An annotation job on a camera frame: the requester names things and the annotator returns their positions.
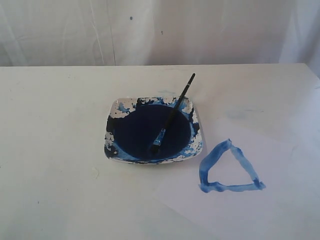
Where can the black paintbrush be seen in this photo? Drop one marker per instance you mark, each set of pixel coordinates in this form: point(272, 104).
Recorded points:
point(154, 149)

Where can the white square dish blue paint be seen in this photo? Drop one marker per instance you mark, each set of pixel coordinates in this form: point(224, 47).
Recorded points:
point(134, 123)

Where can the white paper sheet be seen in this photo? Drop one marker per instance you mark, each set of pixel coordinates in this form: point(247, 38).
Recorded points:
point(252, 187)

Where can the white backdrop cloth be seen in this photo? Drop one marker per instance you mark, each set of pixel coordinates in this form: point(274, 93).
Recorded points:
point(158, 32)

